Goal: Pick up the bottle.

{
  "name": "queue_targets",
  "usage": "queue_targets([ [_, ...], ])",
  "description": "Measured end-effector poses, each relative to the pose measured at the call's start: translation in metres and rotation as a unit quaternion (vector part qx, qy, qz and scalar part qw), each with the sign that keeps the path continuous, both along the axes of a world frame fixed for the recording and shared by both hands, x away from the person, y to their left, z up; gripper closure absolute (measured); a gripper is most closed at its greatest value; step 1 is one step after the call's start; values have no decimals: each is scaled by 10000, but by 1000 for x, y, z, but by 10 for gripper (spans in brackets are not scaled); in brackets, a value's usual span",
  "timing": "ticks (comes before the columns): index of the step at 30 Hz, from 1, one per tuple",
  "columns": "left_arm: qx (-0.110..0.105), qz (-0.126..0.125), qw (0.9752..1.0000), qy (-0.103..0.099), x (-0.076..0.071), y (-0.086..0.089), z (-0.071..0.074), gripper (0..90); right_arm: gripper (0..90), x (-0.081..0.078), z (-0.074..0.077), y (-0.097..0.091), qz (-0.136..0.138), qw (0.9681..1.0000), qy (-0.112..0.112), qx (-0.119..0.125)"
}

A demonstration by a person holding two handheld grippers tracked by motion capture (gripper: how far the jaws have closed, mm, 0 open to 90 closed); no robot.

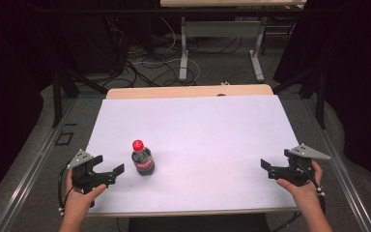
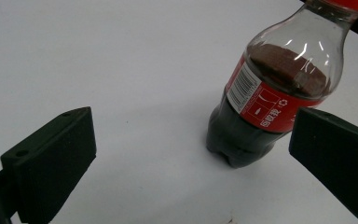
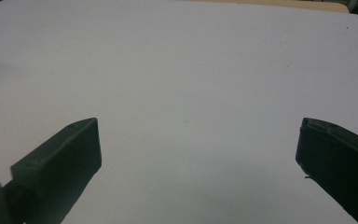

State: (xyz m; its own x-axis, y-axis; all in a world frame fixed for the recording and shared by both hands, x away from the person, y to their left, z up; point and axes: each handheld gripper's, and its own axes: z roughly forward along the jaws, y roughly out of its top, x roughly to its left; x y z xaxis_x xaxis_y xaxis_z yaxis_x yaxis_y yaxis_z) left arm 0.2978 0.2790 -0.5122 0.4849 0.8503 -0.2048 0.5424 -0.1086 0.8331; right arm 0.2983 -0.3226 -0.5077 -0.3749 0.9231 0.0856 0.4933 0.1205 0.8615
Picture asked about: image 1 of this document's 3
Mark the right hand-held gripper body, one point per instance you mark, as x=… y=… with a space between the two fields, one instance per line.
x=298 y=172

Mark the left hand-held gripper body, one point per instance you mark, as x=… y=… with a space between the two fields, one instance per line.
x=83 y=179

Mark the dark cola bottle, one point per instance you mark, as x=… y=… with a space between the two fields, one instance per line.
x=143 y=165

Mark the red bottle cap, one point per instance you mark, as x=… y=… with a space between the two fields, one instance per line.
x=138 y=145

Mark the person's right hand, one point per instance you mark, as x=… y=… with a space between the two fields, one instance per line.
x=306 y=195

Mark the person's left hand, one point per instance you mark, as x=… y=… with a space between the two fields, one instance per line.
x=77 y=204

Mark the black metal stand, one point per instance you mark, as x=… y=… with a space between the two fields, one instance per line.
x=57 y=96
x=320 y=96

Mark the white board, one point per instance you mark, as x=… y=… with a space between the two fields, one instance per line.
x=199 y=129

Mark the person's dark clothing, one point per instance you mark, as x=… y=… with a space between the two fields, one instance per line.
x=199 y=224

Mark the small white plug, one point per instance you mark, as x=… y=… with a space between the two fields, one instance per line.
x=225 y=83

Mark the light wooden table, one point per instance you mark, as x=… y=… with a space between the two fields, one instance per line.
x=174 y=91

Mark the desk with white legs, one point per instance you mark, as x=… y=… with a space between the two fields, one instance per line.
x=222 y=29

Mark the aluminium floor rail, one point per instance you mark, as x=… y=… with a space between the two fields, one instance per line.
x=344 y=174
x=29 y=175

